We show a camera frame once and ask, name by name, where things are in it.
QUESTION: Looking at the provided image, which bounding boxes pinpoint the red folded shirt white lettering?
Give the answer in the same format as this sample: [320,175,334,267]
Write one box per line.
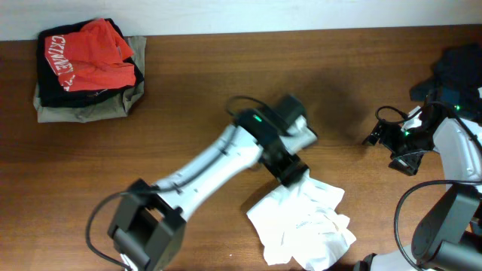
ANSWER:
[44,18,136,93]

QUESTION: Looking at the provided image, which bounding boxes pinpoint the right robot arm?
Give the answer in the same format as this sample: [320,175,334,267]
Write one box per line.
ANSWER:
[355,87,481,270]

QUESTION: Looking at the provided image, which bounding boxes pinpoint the black garment at right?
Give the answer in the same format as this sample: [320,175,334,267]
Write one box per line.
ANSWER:
[410,43,481,102]

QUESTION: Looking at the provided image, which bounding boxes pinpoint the khaki folded garment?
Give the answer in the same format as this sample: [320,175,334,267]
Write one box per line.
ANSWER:
[33,36,147,123]

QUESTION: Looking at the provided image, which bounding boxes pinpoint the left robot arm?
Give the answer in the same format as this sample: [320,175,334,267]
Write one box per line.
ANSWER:
[108,108,317,270]

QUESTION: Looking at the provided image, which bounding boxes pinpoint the white t-shirt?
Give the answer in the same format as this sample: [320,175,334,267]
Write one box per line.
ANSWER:
[246,171,356,270]

